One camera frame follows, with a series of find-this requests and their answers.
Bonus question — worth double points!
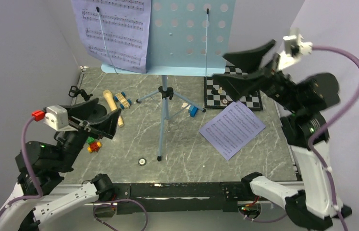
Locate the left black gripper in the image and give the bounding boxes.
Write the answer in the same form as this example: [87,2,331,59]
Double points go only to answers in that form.
[54,98,122,172]

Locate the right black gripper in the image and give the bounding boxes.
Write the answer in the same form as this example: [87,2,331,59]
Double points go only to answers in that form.
[210,38,302,111]

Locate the black microphone stand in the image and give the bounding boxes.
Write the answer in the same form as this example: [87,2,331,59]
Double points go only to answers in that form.
[68,85,107,121]

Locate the gold toy microphone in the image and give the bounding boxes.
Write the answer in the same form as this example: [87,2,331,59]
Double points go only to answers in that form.
[103,90,124,128]

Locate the sheet music page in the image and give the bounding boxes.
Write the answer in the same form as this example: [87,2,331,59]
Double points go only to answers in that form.
[71,0,152,74]
[199,101,265,160]

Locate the light blue music stand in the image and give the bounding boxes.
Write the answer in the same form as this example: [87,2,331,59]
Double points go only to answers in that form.
[95,0,238,162]

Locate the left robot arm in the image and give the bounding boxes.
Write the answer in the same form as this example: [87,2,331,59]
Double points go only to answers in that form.
[0,98,121,231]

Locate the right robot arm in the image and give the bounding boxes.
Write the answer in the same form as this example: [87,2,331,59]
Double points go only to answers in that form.
[212,40,352,231]

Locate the colourful brick toy train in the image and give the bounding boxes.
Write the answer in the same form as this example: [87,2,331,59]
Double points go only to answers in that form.
[87,137,102,153]

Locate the wooden toy car blue wheels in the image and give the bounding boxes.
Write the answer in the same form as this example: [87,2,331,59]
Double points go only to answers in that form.
[113,92,132,109]

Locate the poker chip on chessboard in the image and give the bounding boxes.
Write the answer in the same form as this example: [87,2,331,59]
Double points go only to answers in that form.
[221,99,229,106]

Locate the black chess piece left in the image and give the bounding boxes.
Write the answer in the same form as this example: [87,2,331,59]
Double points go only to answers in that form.
[211,88,219,95]

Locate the black white chessboard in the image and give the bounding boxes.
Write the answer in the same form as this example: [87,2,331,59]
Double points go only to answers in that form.
[204,77,263,111]

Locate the blue white block toy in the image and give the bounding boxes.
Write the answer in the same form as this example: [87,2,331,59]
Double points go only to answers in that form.
[181,103,198,117]

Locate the poker chip on table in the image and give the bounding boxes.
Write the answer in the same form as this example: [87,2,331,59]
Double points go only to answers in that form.
[138,158,147,166]

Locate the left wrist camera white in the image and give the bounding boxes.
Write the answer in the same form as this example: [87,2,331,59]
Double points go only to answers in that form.
[31,105,77,132]

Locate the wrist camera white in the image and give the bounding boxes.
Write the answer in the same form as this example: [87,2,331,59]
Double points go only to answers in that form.
[31,105,77,132]
[277,27,313,71]

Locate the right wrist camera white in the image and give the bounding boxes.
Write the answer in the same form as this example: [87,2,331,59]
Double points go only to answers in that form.
[277,27,313,71]

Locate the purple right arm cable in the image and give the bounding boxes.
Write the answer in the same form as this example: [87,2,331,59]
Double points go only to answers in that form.
[238,46,359,231]

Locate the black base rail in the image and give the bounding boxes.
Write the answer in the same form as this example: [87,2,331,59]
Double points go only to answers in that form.
[94,177,259,214]

